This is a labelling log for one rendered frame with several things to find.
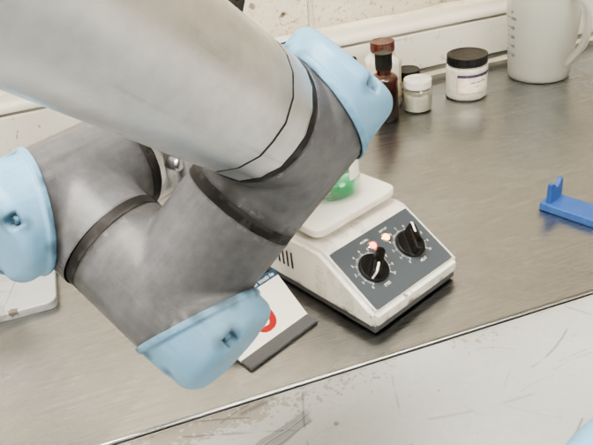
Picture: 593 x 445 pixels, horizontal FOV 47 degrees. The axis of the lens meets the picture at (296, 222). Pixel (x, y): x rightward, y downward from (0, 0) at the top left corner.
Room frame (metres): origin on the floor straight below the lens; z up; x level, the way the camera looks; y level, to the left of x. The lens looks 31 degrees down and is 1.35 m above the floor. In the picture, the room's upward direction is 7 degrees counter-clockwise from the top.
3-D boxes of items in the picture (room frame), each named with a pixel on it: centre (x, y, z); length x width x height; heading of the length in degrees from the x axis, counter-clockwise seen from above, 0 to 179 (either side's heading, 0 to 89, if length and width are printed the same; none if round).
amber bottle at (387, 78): (1.02, -0.16, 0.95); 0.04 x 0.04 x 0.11
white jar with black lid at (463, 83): (1.08, -0.31, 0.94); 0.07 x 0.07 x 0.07
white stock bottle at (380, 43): (1.08, -0.17, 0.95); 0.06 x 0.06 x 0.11
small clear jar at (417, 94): (1.04, -0.22, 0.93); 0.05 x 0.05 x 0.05
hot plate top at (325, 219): (0.65, -0.03, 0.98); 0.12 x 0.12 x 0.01; 39
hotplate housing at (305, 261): (0.63, -0.05, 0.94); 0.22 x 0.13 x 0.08; 39
